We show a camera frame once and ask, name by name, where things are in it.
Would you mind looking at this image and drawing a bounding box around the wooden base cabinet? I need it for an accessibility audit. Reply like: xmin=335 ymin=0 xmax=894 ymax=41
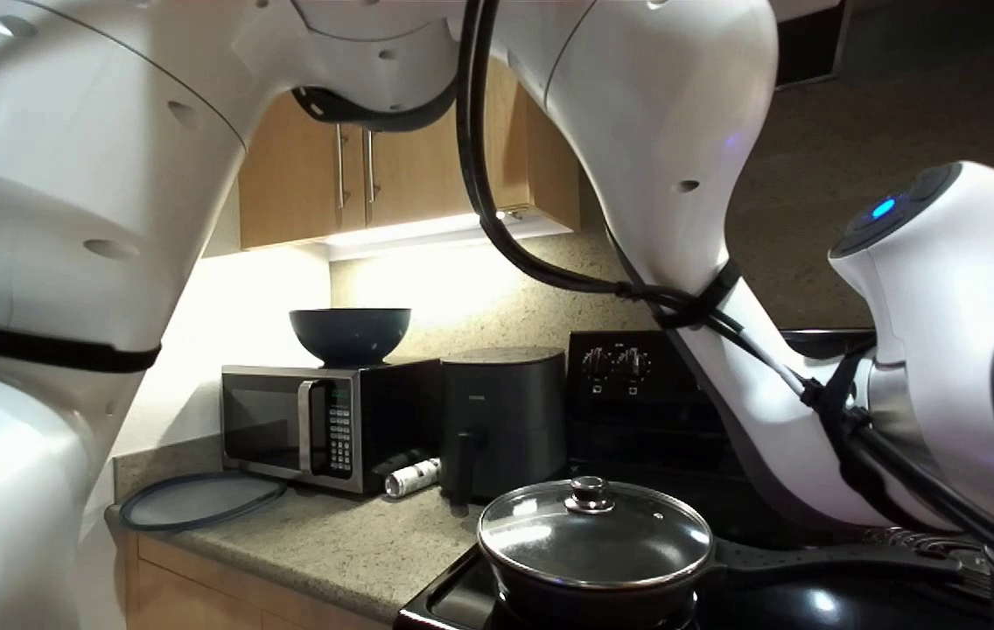
xmin=110 ymin=525 xmax=404 ymax=630

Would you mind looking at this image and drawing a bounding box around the black electric stove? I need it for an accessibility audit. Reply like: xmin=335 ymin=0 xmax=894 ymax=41
xmin=391 ymin=330 xmax=994 ymax=630

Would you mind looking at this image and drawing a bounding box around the gray round plate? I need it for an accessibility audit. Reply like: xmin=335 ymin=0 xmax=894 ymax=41
xmin=120 ymin=470 xmax=289 ymax=535

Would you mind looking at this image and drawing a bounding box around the dark round bowl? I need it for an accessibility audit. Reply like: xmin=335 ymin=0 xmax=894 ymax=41
xmin=288 ymin=306 xmax=415 ymax=371

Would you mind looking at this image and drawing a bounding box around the under cabinet light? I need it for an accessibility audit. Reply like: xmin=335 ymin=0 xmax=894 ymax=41
xmin=283 ymin=206 xmax=579 ymax=265

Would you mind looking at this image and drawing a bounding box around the stainless steel microwave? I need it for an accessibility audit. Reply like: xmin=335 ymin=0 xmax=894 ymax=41
xmin=216 ymin=360 xmax=443 ymax=500

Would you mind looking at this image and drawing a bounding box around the metal cabinet door handle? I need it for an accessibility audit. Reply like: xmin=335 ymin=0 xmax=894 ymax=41
xmin=328 ymin=119 xmax=349 ymax=236
xmin=362 ymin=119 xmax=380 ymax=236

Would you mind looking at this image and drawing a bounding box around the clear salt shaker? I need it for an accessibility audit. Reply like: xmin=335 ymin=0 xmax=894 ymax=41
xmin=380 ymin=456 xmax=449 ymax=503

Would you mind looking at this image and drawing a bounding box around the black range hood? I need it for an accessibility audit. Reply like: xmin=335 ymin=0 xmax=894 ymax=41
xmin=772 ymin=0 xmax=994 ymax=89

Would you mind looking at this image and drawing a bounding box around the black frying pan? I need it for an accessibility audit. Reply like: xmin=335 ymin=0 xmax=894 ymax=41
xmin=475 ymin=531 xmax=979 ymax=630

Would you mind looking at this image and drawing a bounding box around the black air fryer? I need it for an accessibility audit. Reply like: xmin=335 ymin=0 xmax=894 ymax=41
xmin=437 ymin=348 xmax=572 ymax=509

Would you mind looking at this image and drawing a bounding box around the large glass pan lid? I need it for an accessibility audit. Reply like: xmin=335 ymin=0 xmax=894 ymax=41
xmin=475 ymin=471 xmax=717 ymax=596

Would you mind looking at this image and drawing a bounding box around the thick black cable bundle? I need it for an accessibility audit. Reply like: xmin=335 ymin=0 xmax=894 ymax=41
xmin=454 ymin=0 xmax=994 ymax=587

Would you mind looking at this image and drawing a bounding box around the wooden upper cabinet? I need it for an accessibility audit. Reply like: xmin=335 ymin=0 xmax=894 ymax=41
xmin=222 ymin=56 xmax=587 ymax=257

